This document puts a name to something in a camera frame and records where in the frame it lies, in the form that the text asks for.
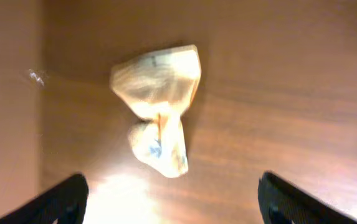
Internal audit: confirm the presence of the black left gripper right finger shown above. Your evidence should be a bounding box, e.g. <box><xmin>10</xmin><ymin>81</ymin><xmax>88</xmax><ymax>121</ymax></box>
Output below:
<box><xmin>257</xmin><ymin>171</ymin><xmax>357</xmax><ymax>224</ymax></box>

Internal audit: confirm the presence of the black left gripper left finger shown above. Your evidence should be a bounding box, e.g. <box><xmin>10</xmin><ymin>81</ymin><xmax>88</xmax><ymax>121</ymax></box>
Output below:
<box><xmin>0</xmin><ymin>173</ymin><xmax>89</xmax><ymax>224</ymax></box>

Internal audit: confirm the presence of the beige bread bag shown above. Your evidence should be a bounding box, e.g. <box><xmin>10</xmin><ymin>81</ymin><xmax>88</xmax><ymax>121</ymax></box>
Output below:
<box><xmin>110</xmin><ymin>45</ymin><xmax>201</xmax><ymax>178</ymax></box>

